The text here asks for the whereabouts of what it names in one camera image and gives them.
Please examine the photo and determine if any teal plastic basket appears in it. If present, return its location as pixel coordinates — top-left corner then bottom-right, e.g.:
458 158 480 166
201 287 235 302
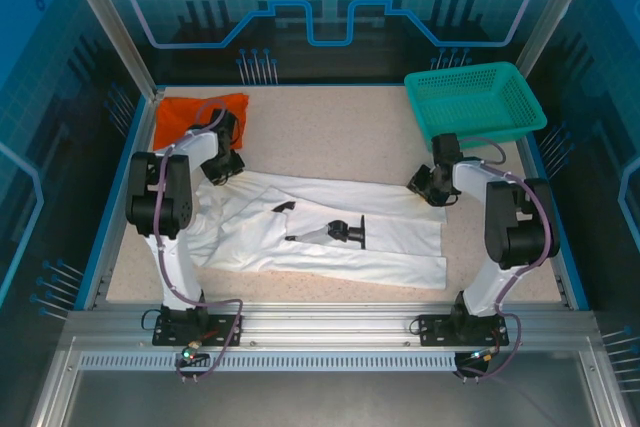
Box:
403 61 548 153

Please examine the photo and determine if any left blue table rim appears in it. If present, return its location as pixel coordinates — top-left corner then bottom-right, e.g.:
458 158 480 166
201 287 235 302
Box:
73 94 161 311

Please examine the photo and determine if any blue table rim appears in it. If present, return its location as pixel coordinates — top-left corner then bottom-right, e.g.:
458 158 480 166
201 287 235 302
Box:
73 94 161 311
514 94 592 311

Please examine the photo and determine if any slotted grey cable duct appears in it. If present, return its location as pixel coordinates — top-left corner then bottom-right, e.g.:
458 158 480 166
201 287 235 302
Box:
79 352 459 373

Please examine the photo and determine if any orange folded t-shirt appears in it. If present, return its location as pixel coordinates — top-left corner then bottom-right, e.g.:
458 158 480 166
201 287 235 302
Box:
152 93 250 153

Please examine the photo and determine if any left aluminium frame post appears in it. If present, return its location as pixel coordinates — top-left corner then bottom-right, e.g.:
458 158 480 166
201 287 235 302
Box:
57 0 166 101

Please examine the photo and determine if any aluminium mounting rail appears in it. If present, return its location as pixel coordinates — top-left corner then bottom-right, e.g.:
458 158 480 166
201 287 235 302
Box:
67 302 596 349

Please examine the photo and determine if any aluminium frame post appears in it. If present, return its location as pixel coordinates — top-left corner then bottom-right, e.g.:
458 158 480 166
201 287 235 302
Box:
510 0 601 91
57 0 166 101

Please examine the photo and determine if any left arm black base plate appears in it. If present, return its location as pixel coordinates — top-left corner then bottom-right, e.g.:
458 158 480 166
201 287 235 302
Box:
152 314 244 347

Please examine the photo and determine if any right aluminium frame post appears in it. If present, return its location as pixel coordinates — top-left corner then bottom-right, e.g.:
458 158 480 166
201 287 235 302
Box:
510 0 601 91

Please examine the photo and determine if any white t-shirt with black print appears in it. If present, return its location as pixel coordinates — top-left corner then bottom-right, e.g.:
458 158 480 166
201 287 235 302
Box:
187 169 448 291

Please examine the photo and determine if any right blue table rim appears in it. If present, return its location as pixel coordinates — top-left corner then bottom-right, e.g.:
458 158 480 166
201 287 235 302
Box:
514 94 592 311

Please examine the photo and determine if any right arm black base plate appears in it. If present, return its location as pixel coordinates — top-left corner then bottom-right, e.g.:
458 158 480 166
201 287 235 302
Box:
417 314 510 347

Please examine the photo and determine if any grey metal front panel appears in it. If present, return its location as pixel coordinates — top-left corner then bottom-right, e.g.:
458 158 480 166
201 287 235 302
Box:
29 371 636 427

